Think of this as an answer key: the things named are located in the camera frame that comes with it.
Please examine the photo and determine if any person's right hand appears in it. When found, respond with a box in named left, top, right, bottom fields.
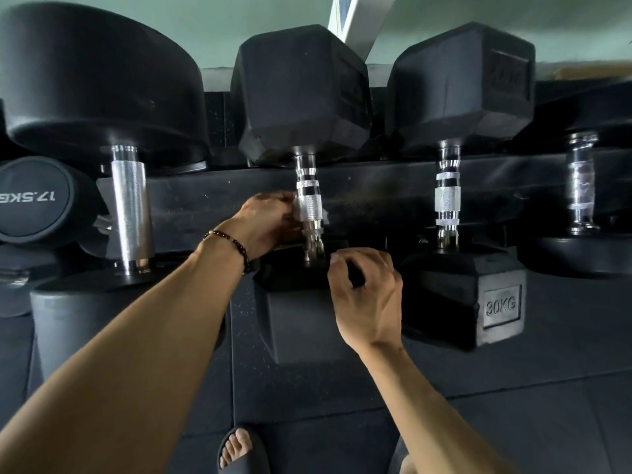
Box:
left=327, top=247, right=405, bottom=356

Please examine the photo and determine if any person's left hand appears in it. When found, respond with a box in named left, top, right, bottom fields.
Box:
left=216, top=191, right=304, bottom=266

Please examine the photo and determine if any person's left forearm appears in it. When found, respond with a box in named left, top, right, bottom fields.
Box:
left=0, top=231, right=249, bottom=474

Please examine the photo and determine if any person's right forearm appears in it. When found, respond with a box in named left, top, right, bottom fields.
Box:
left=355, top=339, right=520, bottom=474

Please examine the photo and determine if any black dumbbell rack shelf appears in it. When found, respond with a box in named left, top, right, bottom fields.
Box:
left=96, top=147, right=632, bottom=258

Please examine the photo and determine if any plain black hex dumbbell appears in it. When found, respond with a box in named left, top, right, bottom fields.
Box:
left=230, top=24, right=374, bottom=367

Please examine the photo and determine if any large black round dumbbell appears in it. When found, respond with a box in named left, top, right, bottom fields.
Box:
left=0, top=2, right=229, bottom=386

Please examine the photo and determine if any black slide sandal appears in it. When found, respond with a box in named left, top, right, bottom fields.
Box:
left=217, top=425, right=271, bottom=474

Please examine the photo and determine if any white slanted beam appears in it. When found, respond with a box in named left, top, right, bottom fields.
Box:
left=327, top=0, right=399, bottom=63

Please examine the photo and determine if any person's left foot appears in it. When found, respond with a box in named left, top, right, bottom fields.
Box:
left=220, top=428, right=258, bottom=470

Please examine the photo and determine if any labelled black hex dumbbell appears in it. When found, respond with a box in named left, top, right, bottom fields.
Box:
left=385, top=22, right=537, bottom=352

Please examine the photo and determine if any small black round dumbbell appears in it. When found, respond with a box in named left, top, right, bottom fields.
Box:
left=0, top=156, right=108, bottom=245

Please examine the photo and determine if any dark bead bracelet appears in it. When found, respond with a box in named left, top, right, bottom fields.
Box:
left=203, top=229, right=253, bottom=276

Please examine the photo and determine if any black round dumbbell wrapped handle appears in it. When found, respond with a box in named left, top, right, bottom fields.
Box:
left=515, top=78, right=632, bottom=281

